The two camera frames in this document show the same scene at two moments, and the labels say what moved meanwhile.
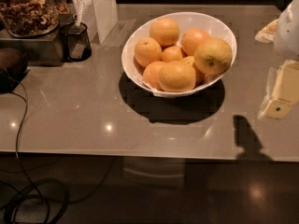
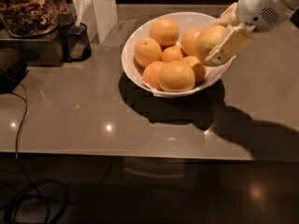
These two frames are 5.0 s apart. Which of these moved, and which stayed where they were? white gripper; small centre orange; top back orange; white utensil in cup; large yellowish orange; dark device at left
Moved: white gripper; large yellowish orange
Stayed: small centre orange; dark device at left; top back orange; white utensil in cup
